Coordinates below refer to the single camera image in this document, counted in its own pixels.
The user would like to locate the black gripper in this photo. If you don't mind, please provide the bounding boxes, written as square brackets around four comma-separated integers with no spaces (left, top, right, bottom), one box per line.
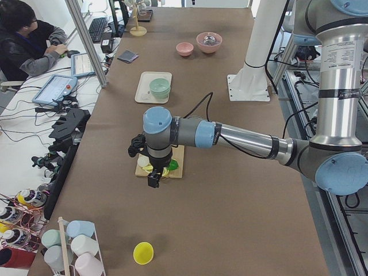
[128,134,173,188]

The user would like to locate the small pink bowl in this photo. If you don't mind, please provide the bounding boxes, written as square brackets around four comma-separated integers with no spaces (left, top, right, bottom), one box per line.
[176,42,194,57]

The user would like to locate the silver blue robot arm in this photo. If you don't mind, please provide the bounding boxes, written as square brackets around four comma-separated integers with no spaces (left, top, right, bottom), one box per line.
[128,1,367,196]

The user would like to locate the large pink bowl with ice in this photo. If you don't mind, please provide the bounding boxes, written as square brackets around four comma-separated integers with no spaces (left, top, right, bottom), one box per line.
[196,32,223,53]

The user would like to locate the lemon slice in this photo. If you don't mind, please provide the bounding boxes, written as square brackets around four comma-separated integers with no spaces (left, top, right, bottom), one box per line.
[142,165,170,177]

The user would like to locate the green lime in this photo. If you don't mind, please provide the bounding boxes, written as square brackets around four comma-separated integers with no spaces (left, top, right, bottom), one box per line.
[168,159,179,171]

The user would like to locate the wooden cutting board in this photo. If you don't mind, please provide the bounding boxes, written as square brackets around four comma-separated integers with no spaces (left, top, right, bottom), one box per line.
[135,145,185,178]

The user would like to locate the yellow plastic cup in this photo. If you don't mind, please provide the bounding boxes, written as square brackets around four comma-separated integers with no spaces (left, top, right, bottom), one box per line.
[133,241,154,265]

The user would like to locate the cream rabbit tray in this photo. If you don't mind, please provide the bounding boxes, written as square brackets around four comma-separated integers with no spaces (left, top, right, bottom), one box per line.
[135,71,172,105]

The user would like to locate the cup rack with pastel cups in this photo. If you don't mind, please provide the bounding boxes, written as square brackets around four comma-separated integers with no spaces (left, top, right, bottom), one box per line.
[41,217,106,275]

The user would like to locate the grey folded cloth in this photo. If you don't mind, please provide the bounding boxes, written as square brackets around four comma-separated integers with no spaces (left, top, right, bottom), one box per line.
[117,50,139,63]

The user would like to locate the blue teach pendant tablet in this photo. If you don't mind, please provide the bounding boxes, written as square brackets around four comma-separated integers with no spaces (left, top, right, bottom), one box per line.
[32,74,78,106]

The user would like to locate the wooden mug tree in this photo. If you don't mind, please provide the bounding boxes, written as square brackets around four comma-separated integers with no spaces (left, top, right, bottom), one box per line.
[123,0,151,37]

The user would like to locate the black keyboard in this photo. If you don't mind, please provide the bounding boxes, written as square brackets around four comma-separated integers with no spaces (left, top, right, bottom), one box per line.
[88,17,108,43]

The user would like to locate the seated person in black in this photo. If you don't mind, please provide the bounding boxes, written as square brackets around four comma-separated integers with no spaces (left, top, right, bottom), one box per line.
[1,1,68,81]

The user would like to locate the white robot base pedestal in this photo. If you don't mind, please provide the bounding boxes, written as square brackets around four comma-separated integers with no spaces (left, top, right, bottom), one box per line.
[228,0,289,102]

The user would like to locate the aluminium frame post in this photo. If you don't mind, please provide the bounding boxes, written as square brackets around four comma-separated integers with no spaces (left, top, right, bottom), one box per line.
[65,0,108,88]

